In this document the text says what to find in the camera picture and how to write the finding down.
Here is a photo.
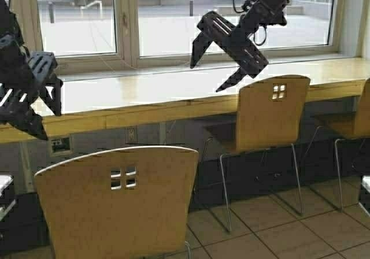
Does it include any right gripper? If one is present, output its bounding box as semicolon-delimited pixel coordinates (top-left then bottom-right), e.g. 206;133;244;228
190;0;269;93

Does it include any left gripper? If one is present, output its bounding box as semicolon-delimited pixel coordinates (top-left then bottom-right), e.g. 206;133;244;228
1;33;63;140

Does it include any wooden chair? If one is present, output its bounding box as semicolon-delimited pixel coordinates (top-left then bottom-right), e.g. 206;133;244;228
34;145;199;258
202;74;312;233
304;79;369;210

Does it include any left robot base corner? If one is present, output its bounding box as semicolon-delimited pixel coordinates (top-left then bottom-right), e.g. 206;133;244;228
1;174;16;221

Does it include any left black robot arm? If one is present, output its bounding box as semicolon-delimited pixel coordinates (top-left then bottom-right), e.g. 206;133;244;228
1;0;63;140

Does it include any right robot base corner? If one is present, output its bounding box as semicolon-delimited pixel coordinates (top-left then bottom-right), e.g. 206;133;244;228
361;175;370;194

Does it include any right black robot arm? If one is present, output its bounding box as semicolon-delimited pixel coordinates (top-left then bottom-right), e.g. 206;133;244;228
190;0;288;92

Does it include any long wooden counter table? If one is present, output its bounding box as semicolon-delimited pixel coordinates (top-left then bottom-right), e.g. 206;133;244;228
0;57;370;143

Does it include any wall power outlet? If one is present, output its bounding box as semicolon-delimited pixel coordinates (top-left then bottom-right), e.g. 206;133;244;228
49;136;73;157

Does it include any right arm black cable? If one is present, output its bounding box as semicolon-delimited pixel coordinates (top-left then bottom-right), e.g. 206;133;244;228
230;0;268;46

